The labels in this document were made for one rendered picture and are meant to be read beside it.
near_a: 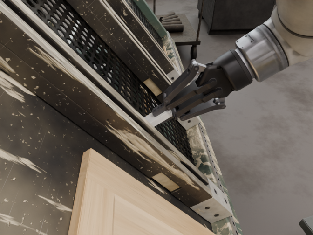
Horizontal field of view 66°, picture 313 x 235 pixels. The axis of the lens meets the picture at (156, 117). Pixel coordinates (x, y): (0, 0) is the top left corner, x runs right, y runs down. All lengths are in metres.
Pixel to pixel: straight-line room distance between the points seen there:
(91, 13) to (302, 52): 0.54
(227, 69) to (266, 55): 0.06
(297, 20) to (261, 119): 2.28
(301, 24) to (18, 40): 0.36
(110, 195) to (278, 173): 1.88
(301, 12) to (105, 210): 0.36
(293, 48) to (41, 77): 0.39
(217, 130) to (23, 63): 2.10
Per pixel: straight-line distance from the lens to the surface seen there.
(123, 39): 0.77
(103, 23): 0.76
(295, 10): 0.35
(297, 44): 0.44
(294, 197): 2.09
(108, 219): 0.37
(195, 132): 0.98
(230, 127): 2.42
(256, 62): 0.45
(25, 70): 0.39
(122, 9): 1.01
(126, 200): 0.42
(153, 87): 0.86
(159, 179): 0.56
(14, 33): 0.37
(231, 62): 0.45
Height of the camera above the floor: 1.57
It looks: 40 degrees down
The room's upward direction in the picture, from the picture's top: straight up
